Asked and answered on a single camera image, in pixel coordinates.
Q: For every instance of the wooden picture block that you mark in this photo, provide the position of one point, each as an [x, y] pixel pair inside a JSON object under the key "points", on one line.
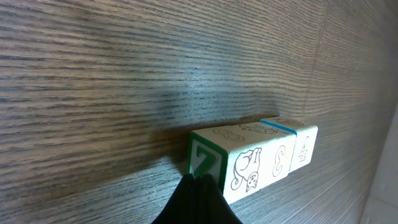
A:
{"points": [[230, 155]]}

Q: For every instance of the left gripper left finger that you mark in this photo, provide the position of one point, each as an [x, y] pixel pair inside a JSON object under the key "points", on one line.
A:
{"points": [[179, 208]]}

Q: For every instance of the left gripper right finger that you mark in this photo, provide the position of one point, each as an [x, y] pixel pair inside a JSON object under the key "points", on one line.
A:
{"points": [[211, 206]]}

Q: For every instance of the blue edged wooden block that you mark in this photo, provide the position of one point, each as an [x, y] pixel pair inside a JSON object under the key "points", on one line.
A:
{"points": [[306, 135]]}

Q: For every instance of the blue P wooden block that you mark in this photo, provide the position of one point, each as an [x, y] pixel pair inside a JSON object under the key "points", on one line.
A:
{"points": [[266, 160]]}

